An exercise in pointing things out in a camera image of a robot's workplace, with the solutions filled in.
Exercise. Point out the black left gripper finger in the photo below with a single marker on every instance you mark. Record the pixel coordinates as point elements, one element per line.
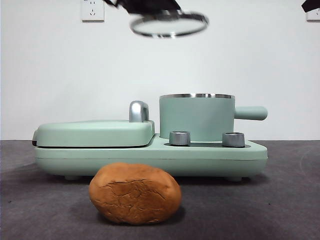
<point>165,5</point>

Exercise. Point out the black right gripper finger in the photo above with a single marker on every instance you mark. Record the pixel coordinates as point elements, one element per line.
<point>311,6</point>

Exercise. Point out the glass lid with green knob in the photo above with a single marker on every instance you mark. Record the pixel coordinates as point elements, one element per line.
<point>170,27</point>

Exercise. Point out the brown potato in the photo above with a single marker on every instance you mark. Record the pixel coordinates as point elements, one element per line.
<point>135,195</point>

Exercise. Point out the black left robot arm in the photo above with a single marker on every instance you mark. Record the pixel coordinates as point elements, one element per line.
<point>130,5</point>

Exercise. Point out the silver control knob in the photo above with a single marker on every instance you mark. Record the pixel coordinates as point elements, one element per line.
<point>179,138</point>
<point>233,140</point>

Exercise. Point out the mint green griddle cover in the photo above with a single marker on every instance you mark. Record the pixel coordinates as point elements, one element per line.
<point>87,132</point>

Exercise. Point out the mint green breakfast machine base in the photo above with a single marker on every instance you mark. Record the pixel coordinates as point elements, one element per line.
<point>62,162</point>

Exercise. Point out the white wall socket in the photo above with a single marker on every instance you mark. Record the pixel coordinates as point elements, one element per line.
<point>313,17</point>
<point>92,11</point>

